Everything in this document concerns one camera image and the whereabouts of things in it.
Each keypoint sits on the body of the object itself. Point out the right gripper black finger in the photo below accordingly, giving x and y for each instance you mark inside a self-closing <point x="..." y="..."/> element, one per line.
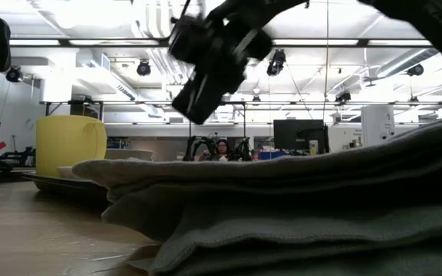
<point x="186" y="101"/>
<point x="221" y="90"/>

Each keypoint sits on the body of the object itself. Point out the yellow mug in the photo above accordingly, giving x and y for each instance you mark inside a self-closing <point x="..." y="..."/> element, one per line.
<point x="67" y="145"/>

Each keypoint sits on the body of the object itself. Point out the grey cloth napkin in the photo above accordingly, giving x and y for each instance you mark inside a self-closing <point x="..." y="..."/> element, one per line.
<point x="282" y="214"/>

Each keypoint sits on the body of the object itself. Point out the white plate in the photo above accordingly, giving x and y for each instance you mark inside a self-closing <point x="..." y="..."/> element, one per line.
<point x="65" y="173"/>

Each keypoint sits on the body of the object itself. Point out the black background robot arm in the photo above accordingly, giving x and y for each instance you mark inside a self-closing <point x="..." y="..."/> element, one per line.
<point x="198" y="147"/>
<point x="244" y="149"/>

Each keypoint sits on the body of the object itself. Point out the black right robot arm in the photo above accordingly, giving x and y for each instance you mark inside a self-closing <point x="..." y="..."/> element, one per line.
<point x="436" y="23"/>

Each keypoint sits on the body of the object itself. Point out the black plastic serving tray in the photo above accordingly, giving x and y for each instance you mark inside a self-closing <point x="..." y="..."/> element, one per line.
<point x="60" y="188"/>

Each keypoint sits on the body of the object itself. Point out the black ceiling spotlight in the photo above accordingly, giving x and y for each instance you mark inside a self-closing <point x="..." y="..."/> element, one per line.
<point x="343" y="96"/>
<point x="276" y="63"/>
<point x="415" y="70"/>
<point x="14" y="74"/>
<point x="143" y="69"/>

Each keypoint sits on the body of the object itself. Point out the person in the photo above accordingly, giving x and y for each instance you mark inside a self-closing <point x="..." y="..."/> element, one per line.
<point x="223" y="147"/>

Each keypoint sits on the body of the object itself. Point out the blue box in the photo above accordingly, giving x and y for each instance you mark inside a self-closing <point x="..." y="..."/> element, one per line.
<point x="271" y="155"/>

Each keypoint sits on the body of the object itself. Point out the black computer monitor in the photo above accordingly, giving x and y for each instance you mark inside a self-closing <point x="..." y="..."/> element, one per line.
<point x="297" y="134"/>

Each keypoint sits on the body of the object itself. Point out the white box appliance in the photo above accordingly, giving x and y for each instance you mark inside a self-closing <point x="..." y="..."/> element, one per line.
<point x="376" y="126"/>

